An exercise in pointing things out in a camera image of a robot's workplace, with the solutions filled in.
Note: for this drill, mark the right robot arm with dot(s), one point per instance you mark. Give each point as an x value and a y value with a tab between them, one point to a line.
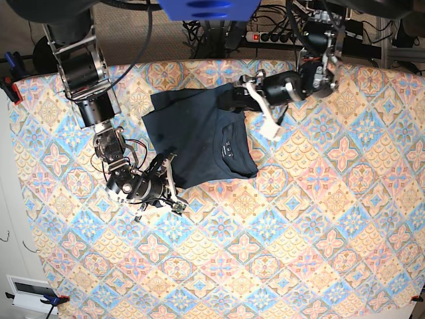
86	81

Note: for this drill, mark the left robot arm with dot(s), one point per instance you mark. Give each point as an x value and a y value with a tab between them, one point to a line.
316	73

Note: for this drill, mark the white floor vent box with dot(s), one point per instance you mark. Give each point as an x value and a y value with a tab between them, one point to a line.
28	293

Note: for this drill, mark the patterned tablecloth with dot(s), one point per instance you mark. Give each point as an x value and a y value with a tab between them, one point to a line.
331	227

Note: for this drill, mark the white power strip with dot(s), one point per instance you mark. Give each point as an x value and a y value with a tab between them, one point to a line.
269	38

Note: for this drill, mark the black round stool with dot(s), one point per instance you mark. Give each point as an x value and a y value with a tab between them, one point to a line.
41	53

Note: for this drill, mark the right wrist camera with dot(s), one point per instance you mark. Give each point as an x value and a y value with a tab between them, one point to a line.
178	207

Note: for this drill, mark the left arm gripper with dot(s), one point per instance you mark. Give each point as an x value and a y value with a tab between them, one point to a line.
269	95

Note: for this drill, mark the blue clamp lower left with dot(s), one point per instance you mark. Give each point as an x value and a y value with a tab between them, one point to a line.
50	300

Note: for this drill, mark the dark blue t-shirt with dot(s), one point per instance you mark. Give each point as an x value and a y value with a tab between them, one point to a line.
209	143

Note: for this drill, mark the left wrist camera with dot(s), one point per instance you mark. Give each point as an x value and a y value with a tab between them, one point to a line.
271	131

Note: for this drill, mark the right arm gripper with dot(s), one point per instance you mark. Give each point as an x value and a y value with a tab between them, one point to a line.
155	186

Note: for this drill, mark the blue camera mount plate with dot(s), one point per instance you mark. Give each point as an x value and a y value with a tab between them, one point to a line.
213	10

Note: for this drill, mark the orange clamp lower right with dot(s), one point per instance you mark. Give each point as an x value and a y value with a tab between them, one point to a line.
417	299

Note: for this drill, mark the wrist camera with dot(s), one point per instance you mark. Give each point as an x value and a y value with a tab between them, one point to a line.
271	131
178	207

